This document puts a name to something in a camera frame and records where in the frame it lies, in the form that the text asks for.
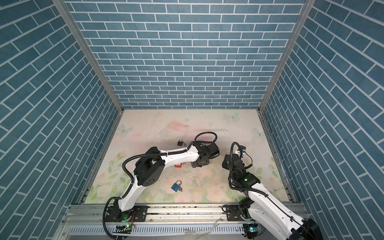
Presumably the blue padlock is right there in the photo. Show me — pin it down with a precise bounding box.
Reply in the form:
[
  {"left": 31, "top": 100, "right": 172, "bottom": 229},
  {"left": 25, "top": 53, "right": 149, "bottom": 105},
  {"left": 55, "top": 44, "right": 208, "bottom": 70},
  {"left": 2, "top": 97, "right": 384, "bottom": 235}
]
[{"left": 171, "top": 180, "right": 182, "bottom": 192}]

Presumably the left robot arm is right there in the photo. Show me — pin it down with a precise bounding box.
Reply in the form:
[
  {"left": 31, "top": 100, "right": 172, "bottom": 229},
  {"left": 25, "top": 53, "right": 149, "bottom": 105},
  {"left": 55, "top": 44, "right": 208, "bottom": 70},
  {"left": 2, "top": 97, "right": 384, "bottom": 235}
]
[{"left": 103, "top": 132, "right": 220, "bottom": 218}]

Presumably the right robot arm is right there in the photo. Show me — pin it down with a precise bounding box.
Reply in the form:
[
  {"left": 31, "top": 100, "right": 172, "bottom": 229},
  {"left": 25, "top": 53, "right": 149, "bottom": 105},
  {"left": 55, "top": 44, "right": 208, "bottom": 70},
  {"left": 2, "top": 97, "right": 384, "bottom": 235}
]
[{"left": 223, "top": 142, "right": 323, "bottom": 240}]

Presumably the aluminium rail base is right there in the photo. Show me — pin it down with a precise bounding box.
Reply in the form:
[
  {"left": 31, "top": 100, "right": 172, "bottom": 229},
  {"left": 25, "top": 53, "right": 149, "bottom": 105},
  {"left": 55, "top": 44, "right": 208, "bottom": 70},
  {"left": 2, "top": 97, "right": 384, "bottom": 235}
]
[{"left": 54, "top": 203, "right": 309, "bottom": 240}]

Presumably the right corner aluminium post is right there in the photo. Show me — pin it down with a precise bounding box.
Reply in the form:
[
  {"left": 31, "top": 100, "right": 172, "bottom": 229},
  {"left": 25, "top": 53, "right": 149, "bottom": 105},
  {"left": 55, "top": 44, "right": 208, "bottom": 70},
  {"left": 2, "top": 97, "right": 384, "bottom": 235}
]
[{"left": 258, "top": 0, "right": 316, "bottom": 114}]

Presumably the corner aluminium post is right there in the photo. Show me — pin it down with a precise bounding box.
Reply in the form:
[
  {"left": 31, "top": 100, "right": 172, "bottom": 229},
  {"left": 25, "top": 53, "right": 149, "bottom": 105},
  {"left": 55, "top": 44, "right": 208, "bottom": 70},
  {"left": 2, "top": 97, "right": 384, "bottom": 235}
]
[
  {"left": 52, "top": 0, "right": 124, "bottom": 114},
  {"left": 258, "top": 0, "right": 316, "bottom": 114}
]

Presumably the left corner aluminium post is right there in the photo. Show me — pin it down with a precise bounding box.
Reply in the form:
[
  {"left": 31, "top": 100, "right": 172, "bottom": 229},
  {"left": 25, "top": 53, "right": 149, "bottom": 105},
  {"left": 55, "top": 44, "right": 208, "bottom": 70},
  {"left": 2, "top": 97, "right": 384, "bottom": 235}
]
[{"left": 52, "top": 0, "right": 124, "bottom": 114}]

